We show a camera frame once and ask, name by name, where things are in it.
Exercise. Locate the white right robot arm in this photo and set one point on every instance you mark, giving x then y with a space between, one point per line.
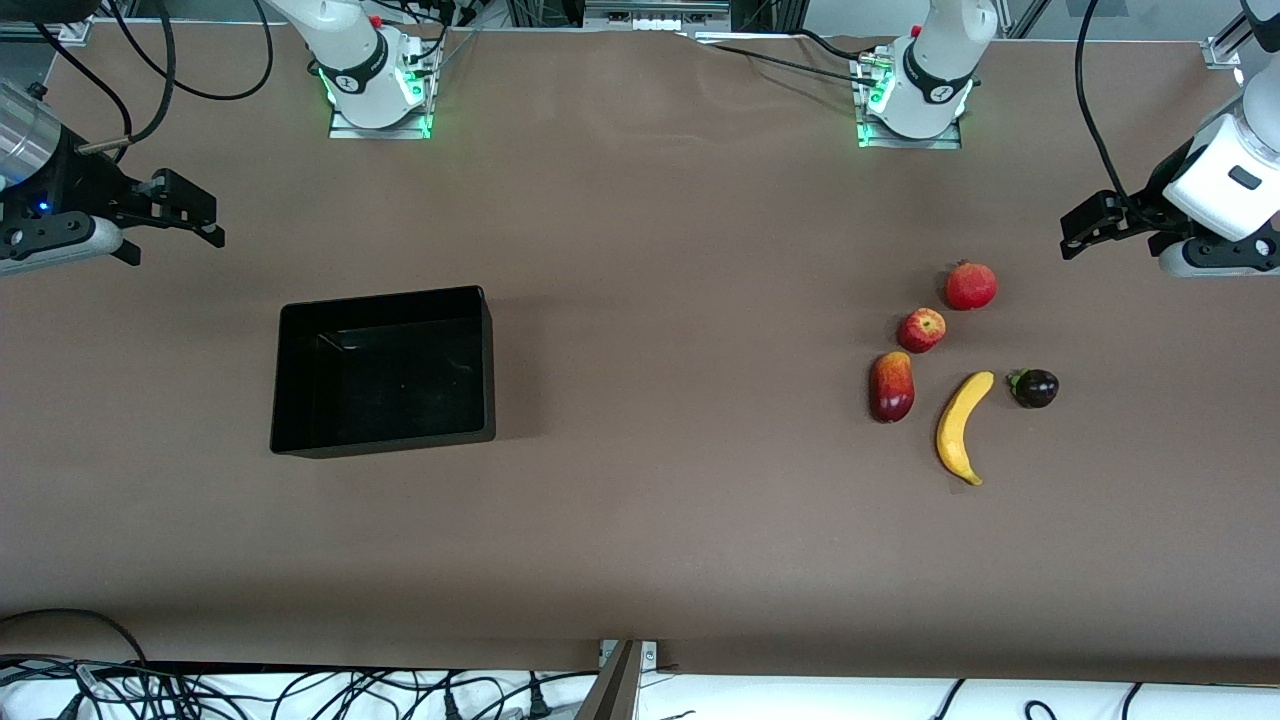
350 50

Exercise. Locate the aluminium corner bracket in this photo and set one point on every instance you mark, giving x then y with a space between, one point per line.
75 32
1220 52

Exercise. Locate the red pomegranate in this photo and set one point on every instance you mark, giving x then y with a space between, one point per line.
971 287

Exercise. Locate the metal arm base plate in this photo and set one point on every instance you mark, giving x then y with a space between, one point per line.
340 131
945 140

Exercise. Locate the black plastic box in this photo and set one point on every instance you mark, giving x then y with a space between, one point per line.
380 380

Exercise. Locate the aluminium frame rail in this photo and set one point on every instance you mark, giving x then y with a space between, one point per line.
650 18

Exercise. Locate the red apple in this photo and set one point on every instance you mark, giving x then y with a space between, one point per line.
921 331

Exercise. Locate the grey metal bar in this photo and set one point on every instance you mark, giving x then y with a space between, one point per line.
612 690

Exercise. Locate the silver metal bracket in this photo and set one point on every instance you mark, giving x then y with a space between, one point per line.
648 655

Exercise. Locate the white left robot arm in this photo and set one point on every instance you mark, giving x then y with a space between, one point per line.
935 70

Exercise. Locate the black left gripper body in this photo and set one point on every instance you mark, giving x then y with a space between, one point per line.
1163 196

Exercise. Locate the dark purple round fruit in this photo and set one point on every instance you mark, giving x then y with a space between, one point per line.
1036 389

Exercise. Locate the red yellow mango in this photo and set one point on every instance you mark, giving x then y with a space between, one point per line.
891 388

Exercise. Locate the yellow banana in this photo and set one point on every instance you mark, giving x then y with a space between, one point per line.
958 430

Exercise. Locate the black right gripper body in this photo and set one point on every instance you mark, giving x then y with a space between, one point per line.
72 178

